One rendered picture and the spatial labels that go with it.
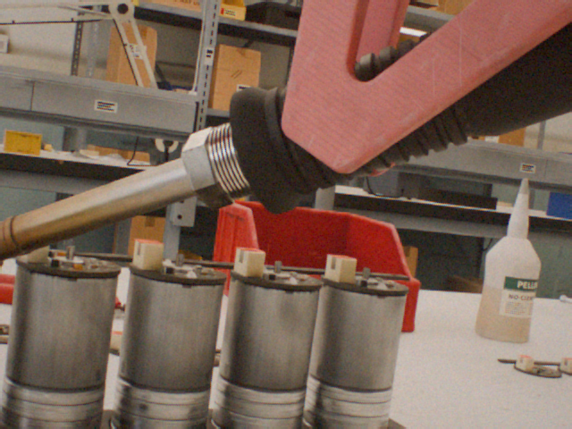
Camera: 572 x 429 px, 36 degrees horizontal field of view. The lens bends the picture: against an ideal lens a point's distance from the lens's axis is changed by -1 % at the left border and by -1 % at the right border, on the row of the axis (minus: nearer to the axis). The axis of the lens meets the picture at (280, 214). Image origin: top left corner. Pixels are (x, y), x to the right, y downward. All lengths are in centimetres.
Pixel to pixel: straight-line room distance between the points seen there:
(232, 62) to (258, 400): 419
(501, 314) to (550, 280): 549
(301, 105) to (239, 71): 426
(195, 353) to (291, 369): 3
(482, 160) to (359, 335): 275
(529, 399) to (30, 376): 26
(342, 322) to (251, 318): 3
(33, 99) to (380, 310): 223
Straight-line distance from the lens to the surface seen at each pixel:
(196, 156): 17
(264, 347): 23
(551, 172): 317
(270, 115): 16
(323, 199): 273
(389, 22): 18
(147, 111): 251
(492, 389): 43
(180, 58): 476
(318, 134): 15
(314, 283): 23
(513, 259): 55
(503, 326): 56
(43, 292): 21
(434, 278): 551
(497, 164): 303
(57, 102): 246
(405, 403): 38
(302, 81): 15
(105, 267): 22
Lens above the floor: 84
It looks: 4 degrees down
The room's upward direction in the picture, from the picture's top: 8 degrees clockwise
